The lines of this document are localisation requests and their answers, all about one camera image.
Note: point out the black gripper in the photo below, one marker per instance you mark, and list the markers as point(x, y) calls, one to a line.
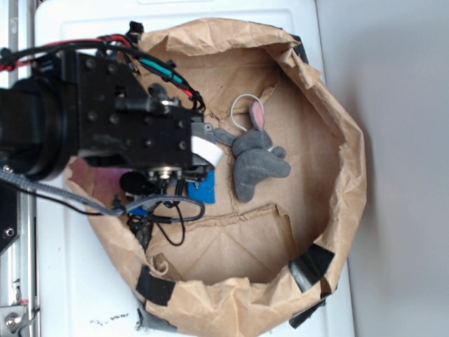
point(121, 124)

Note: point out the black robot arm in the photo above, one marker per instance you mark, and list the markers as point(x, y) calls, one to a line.
point(37, 139)

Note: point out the blue rectangular sponge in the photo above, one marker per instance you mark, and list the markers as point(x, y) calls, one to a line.
point(203, 191)

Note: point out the grey plush bunny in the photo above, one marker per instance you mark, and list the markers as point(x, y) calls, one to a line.
point(256, 157)

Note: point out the brown paper bag tray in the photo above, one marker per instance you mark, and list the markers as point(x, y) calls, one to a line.
point(245, 268)

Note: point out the aluminium frame rail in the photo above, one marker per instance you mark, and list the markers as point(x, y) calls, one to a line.
point(19, 300)

